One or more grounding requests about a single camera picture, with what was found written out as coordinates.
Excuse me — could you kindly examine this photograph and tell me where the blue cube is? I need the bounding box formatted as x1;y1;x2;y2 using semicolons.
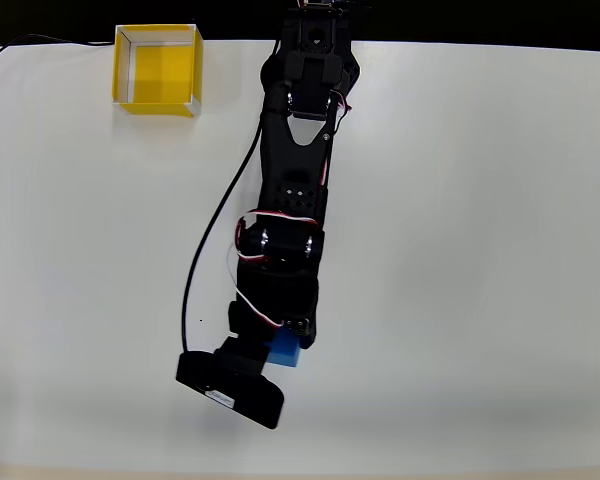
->
265;331;303;370

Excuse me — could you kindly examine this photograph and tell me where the yellow box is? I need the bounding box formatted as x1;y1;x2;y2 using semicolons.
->
112;23;204;120

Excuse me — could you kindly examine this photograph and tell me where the red white servo wire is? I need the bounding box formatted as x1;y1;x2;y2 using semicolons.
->
226;209;321;330
317;91;355;202

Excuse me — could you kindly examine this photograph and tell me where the black camera cable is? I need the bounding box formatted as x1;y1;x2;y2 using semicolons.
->
181;39;282;354

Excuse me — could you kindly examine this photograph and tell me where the black gripper-mounted camera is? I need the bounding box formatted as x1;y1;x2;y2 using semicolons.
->
175;337;285;431

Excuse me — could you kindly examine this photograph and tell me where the thin black cable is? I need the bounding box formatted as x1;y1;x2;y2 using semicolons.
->
0;33;117;69

